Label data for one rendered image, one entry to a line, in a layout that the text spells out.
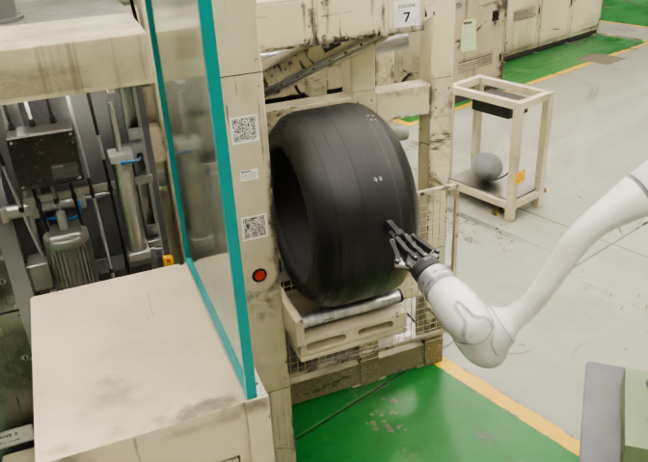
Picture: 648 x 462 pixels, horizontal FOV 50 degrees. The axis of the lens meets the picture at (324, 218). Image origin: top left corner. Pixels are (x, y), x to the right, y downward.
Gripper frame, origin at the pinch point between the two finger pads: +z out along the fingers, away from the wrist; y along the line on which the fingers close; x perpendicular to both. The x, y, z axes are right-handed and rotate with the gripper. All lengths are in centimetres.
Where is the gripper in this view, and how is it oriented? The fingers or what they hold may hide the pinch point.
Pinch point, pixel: (393, 231)
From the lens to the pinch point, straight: 183.2
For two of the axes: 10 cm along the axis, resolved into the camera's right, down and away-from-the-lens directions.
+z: -3.7, -5.3, 7.6
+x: -0.1, 8.3, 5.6
